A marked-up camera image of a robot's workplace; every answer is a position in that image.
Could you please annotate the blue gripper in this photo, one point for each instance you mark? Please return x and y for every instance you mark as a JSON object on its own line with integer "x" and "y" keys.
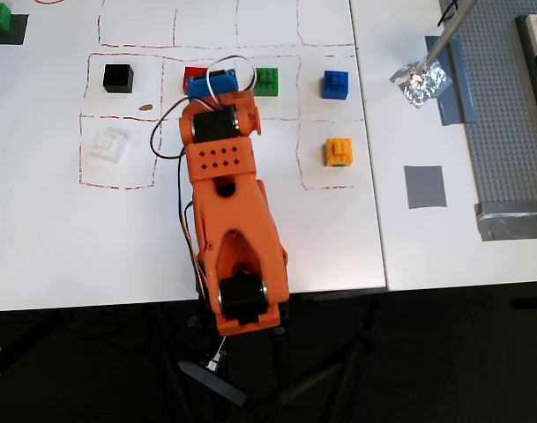
{"x": 212, "y": 85}

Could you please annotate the white brick block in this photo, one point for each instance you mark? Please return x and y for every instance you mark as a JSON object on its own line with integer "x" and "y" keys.
{"x": 108, "y": 145}

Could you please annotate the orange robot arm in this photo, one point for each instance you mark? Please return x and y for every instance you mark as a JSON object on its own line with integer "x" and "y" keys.
{"x": 233, "y": 229}

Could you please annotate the red brick block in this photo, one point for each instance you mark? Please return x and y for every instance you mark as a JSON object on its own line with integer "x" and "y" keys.
{"x": 192, "y": 72}

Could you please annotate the black brick block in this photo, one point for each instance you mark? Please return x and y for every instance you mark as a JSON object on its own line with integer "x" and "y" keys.
{"x": 117, "y": 78}

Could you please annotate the blue brick block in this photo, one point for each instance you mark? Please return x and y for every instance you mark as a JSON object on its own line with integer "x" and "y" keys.
{"x": 336, "y": 85}

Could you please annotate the yellow brick block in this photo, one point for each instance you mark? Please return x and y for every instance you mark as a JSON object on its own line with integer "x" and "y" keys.
{"x": 338, "y": 153}

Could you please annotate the black tape square marker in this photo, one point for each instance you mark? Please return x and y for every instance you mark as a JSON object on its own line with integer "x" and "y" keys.
{"x": 17, "y": 31}

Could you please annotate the grey tape square marker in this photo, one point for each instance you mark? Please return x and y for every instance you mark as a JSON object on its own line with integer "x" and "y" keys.
{"x": 425, "y": 187}

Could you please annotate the aluminium foil sheet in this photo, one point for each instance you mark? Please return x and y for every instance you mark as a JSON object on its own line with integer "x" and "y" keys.
{"x": 420, "y": 86}

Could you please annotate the metal pole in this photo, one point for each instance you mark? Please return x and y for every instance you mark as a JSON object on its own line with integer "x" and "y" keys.
{"x": 449, "y": 33}

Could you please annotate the grey studded baseplate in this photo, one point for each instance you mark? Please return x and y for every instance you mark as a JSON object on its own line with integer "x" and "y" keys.
{"x": 497, "y": 110}

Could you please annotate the black star floor stand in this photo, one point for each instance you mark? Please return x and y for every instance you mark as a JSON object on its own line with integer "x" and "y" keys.
{"x": 259, "y": 396}

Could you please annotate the grey duct tape strip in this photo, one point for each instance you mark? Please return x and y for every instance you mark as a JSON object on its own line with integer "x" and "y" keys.
{"x": 460, "y": 101}
{"x": 510, "y": 224}

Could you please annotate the white black orange brick wall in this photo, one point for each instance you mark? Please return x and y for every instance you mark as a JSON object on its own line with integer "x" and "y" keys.
{"x": 534, "y": 53}

